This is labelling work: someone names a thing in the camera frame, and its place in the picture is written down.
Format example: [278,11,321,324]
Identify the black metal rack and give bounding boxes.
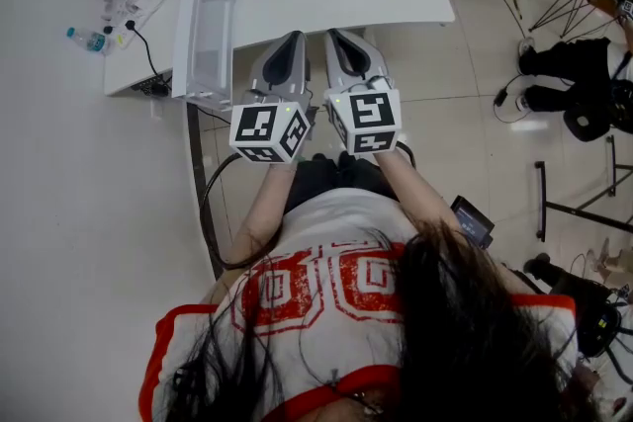
[533,134,633,243]

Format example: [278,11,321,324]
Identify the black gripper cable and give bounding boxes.
[199,152,284,271]

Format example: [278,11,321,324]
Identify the white power strip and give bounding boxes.
[101,0,167,50]

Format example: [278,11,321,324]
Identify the person's left forearm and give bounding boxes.
[212,160,299,303]

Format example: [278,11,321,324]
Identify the black power strip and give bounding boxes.
[130,77,172,98]

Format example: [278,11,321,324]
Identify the clear plastic water bottle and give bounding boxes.
[66,27,116,54]

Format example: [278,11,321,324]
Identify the black round stool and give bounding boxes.
[563,102,613,143]

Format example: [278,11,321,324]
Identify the person's white and red shirt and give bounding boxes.
[137,187,580,422]

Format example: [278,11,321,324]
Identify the black power cable with plug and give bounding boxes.
[124,19,172,95]

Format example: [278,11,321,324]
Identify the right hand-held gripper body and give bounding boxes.
[322,75,404,156]

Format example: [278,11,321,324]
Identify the person's right forearm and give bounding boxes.
[373,147,465,236]

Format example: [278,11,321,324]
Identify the black screen device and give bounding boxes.
[449,195,497,249]

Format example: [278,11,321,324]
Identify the person's black trousers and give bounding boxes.
[284,151,400,214]

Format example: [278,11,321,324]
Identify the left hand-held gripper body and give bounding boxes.
[227,86,317,165]

